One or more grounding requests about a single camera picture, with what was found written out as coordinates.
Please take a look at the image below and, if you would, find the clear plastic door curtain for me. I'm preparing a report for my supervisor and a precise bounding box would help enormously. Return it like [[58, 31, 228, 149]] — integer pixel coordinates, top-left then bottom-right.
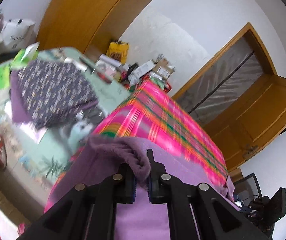
[[180, 34, 263, 125]]

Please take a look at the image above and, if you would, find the green tissue pack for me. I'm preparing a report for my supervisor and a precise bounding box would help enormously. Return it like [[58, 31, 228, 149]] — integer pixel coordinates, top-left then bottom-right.
[[0, 42, 40, 110]]

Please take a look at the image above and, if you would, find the white paper shopping bag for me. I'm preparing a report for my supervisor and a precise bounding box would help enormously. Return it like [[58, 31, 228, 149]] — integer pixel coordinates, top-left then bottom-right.
[[2, 19, 36, 49]]

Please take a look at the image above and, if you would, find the black office chair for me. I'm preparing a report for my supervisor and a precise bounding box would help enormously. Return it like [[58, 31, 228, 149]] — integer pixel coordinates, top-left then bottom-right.
[[233, 172, 263, 205]]

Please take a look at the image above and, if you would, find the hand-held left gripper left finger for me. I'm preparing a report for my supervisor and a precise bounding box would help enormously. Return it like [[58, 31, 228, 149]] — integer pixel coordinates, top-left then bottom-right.
[[17, 164, 136, 240]]

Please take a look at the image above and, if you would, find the blue bag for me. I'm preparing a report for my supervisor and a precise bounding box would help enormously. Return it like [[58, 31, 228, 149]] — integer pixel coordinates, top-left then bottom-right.
[[234, 192, 251, 213]]

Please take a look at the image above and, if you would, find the wooden door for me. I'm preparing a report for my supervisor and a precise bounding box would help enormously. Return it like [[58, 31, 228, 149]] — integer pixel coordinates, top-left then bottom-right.
[[203, 75, 286, 173]]

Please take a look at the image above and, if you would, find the pink plaid blanket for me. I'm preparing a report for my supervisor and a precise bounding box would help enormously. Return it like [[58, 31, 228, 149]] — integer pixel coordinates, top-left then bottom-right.
[[18, 79, 229, 235]]

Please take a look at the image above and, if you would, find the cardboard box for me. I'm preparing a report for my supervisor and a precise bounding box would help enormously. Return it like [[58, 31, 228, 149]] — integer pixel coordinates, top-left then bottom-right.
[[153, 57, 176, 77]]

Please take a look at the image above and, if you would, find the folded purple cloth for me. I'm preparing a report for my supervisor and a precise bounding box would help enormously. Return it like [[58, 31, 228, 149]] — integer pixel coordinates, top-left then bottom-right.
[[9, 71, 101, 128]]

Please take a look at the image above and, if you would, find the white labelled box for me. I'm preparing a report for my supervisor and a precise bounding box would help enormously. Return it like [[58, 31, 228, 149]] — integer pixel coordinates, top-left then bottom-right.
[[133, 61, 155, 78]]

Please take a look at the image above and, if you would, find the folded floral cloth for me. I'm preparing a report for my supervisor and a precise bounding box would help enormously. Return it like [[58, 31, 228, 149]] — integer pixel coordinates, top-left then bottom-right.
[[16, 59, 100, 130]]

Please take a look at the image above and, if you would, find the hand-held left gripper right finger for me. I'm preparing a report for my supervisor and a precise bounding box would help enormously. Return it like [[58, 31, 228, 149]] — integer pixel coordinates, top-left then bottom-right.
[[146, 149, 271, 240]]

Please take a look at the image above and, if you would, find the wooden wardrobe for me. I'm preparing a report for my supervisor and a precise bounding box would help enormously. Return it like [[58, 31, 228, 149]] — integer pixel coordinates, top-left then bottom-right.
[[36, 0, 176, 63]]

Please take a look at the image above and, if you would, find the purple sweater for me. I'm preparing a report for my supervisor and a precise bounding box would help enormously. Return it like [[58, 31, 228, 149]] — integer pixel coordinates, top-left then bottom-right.
[[47, 134, 241, 240]]

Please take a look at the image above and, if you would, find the wooden door frame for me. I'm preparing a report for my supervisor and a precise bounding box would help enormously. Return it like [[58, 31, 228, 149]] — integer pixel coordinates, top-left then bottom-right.
[[170, 22, 278, 100]]

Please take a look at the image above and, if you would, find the yellow bag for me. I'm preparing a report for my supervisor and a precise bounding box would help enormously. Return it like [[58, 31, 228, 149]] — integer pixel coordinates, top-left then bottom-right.
[[107, 41, 130, 63]]

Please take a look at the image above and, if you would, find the green printed table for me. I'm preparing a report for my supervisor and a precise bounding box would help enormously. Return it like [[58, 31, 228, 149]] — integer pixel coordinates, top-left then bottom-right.
[[0, 46, 133, 188]]

